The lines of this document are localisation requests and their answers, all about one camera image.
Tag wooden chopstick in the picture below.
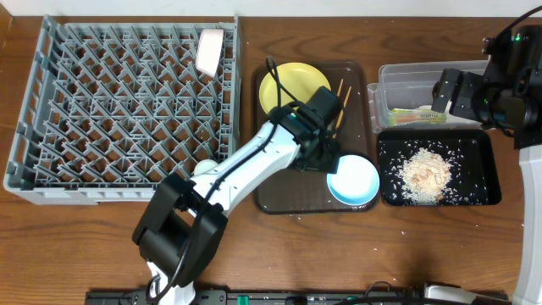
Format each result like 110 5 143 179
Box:
332 86 351 139
336 79 344 97

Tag light blue plastic bowl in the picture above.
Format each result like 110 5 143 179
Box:
326 154 379 207

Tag rice food leftovers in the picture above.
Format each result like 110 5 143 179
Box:
387 137 488 205

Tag yellow plastic plate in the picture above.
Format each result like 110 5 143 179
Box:
258 63 330 114

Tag pale green plastic cup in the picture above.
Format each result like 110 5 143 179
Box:
193 159 218 175

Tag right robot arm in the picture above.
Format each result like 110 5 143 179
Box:
432 25 541 304

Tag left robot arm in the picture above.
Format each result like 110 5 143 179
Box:
132 86 342 304

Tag clear plastic waste bin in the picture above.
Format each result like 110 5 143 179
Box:
367 59 489 133

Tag black waste tray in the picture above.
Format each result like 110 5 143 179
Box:
377 129 502 207

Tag green printed wrapper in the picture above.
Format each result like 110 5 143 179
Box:
388 108 446 127

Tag dark brown serving tray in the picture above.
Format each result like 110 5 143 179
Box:
255 61 379 214

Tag grey plastic dish rack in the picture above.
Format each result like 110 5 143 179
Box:
3 16 242 205

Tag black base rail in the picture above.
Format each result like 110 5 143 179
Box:
84 281 510 305

